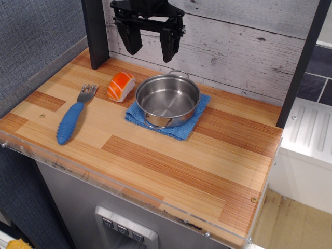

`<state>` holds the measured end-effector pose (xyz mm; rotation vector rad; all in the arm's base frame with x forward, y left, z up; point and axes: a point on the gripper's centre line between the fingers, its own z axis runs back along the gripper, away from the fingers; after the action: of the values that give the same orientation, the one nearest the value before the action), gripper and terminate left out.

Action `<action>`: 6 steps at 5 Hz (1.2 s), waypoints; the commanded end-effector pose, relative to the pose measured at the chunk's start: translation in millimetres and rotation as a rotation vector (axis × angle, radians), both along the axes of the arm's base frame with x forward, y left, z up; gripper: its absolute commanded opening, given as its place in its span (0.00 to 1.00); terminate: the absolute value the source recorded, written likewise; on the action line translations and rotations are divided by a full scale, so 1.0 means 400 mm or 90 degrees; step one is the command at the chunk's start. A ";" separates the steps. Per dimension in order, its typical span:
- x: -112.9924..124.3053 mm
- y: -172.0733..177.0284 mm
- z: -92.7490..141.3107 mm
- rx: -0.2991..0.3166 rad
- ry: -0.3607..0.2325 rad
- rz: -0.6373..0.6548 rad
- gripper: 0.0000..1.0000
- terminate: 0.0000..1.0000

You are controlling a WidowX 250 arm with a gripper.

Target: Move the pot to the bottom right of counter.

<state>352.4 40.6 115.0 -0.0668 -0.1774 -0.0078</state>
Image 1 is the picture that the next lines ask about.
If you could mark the clear acrylic edge guard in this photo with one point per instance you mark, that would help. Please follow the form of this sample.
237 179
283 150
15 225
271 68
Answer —
77 190

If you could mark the blue handled fork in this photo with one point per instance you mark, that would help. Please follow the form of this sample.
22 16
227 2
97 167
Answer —
68 122

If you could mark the dark post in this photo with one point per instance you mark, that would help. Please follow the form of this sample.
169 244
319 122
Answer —
96 32
313 35

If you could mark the blue folded cloth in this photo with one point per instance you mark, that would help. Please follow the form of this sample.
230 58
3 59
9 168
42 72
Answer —
180 133

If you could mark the white toy sink unit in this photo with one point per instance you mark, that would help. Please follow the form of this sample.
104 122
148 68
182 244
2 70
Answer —
302 166

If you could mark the silver dispenser panel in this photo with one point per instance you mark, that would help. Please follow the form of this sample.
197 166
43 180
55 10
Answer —
120 232

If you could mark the orange salmon sushi toy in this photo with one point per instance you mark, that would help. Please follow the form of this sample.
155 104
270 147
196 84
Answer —
120 86

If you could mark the dark left post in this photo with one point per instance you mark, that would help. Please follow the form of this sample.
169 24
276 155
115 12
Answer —
96 32

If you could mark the yellow object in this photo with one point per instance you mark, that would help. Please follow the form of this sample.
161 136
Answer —
18 244

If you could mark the dark right post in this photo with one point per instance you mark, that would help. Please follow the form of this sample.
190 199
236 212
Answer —
313 35

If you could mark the stainless steel pot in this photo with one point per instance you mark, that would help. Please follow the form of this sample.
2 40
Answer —
167 100

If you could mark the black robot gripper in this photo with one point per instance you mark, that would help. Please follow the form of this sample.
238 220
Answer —
156 16

